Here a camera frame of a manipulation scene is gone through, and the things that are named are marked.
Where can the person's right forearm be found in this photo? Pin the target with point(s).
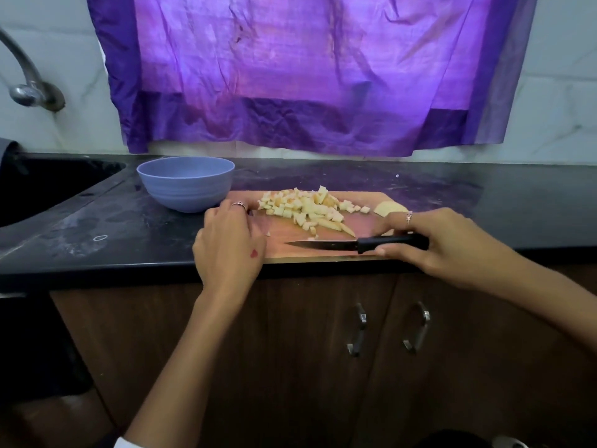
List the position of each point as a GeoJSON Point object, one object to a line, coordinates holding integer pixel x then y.
{"type": "Point", "coordinates": [555, 294]}

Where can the pile of diced potato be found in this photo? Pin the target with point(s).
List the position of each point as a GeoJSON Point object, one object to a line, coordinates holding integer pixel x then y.
{"type": "Point", "coordinates": [312, 210]}

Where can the wooden cutting board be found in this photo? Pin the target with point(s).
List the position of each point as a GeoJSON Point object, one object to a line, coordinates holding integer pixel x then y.
{"type": "Point", "coordinates": [280, 233]}

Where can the blue bowl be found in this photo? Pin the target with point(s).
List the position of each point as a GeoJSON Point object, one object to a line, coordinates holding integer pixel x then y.
{"type": "Point", "coordinates": [186, 183]}

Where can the person's right hand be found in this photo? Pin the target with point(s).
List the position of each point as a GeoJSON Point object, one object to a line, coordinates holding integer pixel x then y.
{"type": "Point", "coordinates": [457, 247]}

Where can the person's left hand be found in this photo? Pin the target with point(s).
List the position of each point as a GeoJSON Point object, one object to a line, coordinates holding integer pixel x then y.
{"type": "Point", "coordinates": [229, 252]}

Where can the white rubber band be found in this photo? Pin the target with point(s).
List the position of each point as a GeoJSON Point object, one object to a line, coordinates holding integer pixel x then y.
{"type": "Point", "coordinates": [94, 238]}

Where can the person's dark trousers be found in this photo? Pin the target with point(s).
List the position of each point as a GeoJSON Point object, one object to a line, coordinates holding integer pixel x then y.
{"type": "Point", "coordinates": [457, 439]}

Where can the grey cloth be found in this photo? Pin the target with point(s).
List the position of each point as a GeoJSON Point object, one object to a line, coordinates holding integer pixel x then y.
{"type": "Point", "coordinates": [7, 154]}

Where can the person's left forearm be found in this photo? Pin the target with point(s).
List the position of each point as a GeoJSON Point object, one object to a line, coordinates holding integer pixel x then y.
{"type": "Point", "coordinates": [177, 378]}

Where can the dark sink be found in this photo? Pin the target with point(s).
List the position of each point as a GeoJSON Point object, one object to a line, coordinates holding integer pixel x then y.
{"type": "Point", "coordinates": [51, 186]}

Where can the potato slice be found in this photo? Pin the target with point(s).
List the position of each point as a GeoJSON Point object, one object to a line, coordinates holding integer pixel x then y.
{"type": "Point", "coordinates": [389, 208]}

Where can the metal faucet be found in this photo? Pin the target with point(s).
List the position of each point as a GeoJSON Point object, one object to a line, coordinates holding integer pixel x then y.
{"type": "Point", "coordinates": [37, 93]}

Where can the purple cloth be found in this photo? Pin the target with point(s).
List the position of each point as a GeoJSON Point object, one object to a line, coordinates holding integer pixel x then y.
{"type": "Point", "coordinates": [317, 70]}

